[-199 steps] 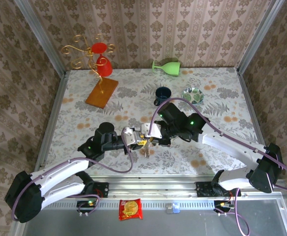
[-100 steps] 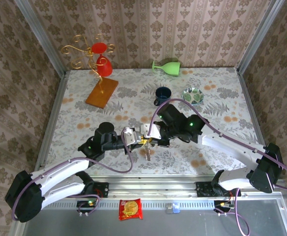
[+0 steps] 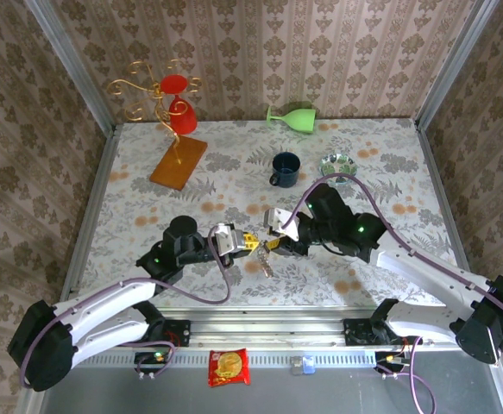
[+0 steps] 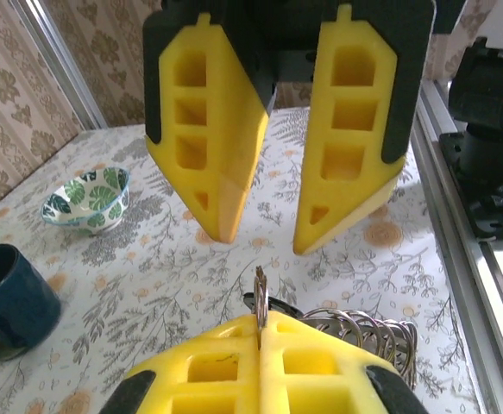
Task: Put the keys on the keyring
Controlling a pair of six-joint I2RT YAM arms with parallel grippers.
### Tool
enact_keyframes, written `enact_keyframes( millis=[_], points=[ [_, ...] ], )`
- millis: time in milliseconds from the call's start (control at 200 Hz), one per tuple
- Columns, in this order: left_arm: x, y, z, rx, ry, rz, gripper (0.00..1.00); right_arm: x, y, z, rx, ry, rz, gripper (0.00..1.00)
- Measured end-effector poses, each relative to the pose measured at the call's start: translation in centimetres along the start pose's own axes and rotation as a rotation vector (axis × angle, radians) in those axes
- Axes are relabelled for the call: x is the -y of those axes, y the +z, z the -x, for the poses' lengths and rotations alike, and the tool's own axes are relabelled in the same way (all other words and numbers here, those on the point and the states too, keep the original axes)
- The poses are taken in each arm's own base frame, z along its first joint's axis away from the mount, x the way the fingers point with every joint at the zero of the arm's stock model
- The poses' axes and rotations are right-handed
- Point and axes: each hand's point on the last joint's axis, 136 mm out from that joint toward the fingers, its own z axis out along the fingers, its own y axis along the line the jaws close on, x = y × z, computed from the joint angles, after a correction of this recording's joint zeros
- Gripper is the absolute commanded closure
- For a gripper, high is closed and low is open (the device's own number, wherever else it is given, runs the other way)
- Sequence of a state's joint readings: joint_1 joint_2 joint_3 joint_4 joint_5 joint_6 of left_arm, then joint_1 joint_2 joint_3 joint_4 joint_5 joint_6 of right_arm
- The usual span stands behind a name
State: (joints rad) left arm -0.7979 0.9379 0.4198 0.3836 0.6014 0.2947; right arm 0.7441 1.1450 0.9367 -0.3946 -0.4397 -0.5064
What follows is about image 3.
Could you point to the small yellow object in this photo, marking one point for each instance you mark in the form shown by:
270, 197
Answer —
266, 267

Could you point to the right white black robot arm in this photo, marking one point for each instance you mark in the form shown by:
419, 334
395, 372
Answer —
423, 271

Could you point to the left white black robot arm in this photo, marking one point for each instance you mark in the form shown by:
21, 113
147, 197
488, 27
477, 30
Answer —
104, 306

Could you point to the leaf pattern bowl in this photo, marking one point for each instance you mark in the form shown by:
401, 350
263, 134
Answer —
337, 164

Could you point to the dark blue mug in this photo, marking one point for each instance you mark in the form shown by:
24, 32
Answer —
285, 164

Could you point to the green wine glass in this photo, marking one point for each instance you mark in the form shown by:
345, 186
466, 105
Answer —
300, 121

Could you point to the perforated metal strip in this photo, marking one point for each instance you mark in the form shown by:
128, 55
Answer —
268, 359

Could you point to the red wine glass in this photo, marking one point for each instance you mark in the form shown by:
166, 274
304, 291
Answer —
183, 121

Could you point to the small blue grey clip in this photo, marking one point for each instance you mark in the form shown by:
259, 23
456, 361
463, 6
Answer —
303, 365

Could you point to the red snack packet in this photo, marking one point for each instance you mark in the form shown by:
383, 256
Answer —
228, 366

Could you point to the small black controller board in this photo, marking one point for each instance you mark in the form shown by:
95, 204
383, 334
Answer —
147, 358
382, 358

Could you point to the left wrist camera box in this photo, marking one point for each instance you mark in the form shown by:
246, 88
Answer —
229, 241

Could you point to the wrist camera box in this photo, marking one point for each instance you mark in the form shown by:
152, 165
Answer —
229, 241
277, 217

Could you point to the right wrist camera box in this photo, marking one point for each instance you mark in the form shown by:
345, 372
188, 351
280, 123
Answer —
277, 217

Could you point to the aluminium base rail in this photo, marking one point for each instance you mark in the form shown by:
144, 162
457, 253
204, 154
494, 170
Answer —
268, 330

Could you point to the aluminium table side rail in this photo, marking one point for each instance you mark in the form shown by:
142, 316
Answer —
89, 215
449, 215

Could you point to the aluminium frame post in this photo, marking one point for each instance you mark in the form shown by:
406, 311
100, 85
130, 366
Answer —
73, 64
451, 64

